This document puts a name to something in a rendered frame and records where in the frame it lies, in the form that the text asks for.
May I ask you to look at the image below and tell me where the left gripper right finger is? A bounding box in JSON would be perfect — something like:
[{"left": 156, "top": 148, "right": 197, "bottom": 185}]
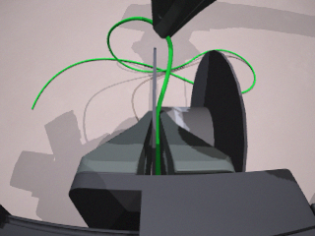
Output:
[{"left": 159, "top": 110, "right": 235, "bottom": 175}]

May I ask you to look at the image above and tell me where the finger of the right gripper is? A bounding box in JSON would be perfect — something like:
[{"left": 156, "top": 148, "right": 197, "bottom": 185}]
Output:
[
  {"left": 152, "top": 0, "right": 199, "bottom": 38},
  {"left": 165, "top": 0, "right": 217, "bottom": 37}
]

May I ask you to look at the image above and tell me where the green cable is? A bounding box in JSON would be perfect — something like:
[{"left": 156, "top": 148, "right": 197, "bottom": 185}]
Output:
[{"left": 31, "top": 17, "right": 256, "bottom": 175}]

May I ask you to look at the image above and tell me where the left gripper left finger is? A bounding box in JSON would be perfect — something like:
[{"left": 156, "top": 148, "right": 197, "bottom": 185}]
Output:
[{"left": 76, "top": 111, "right": 153, "bottom": 175}]

